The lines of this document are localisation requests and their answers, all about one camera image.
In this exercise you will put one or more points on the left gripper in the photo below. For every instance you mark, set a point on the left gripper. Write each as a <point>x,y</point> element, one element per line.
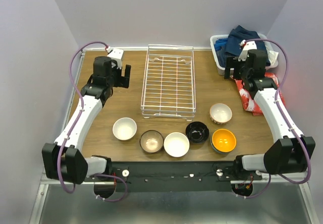
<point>122,81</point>

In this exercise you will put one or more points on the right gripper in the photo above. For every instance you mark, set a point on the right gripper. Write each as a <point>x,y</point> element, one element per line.
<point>231,62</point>

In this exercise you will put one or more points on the white wire dish rack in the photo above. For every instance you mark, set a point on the white wire dish rack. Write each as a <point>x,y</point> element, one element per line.
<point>168,89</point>

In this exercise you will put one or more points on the white striped bowl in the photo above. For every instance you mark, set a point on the white striped bowl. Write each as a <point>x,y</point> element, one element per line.
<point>220,113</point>

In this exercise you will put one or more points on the brown glossy bowl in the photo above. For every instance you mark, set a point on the brown glossy bowl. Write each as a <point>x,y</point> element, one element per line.
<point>151,141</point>

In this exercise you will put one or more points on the white bowl red outside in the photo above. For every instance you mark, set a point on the white bowl red outside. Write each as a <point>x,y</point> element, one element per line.
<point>176,144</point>

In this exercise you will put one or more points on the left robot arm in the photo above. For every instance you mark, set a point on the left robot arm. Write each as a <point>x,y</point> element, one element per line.
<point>63,159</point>

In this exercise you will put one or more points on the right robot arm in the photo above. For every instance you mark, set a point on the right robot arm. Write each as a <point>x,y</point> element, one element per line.
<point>291,150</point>

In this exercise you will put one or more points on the white plastic basket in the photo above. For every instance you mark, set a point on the white plastic basket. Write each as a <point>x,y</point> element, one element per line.
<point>219,57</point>

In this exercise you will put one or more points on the dark blue cloth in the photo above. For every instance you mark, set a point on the dark blue cloth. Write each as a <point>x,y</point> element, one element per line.
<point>231,45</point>

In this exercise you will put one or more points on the red white cloth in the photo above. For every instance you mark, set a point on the red white cloth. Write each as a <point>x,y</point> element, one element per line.
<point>247,102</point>

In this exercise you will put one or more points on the white bowl far left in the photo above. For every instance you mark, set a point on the white bowl far left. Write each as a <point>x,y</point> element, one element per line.
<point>124,129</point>

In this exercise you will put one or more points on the black bowl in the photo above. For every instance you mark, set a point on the black bowl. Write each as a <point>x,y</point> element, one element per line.
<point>197,132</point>

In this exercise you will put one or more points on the orange bowl blue outside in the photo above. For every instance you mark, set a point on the orange bowl blue outside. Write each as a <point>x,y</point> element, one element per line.
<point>223,141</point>

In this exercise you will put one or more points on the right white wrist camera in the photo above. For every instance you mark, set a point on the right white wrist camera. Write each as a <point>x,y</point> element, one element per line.
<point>246,46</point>

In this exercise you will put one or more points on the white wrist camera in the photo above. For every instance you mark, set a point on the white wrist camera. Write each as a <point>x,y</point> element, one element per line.
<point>246,46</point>
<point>115,54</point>

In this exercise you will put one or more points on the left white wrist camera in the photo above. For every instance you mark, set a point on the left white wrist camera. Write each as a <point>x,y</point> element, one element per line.
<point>115,54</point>

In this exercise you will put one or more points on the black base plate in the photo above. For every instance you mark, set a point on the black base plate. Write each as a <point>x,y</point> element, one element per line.
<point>179,176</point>

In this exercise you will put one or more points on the aluminium frame rail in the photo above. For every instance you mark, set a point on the aluminium frame rail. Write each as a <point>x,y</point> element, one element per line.
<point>282,202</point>

